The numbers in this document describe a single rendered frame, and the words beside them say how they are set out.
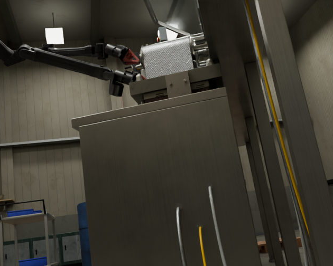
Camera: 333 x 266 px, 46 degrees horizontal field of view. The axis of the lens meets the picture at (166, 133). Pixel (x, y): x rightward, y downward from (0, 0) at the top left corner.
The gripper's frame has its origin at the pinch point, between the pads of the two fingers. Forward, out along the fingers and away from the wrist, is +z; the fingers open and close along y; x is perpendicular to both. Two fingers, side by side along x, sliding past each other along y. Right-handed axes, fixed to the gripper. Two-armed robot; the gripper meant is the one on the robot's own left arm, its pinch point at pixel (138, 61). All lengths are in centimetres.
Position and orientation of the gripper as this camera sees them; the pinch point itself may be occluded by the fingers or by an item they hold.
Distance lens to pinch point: 206.7
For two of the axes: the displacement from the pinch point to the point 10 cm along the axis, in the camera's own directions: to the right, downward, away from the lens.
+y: -2.3, -2.6, -9.4
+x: 4.7, -8.8, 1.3
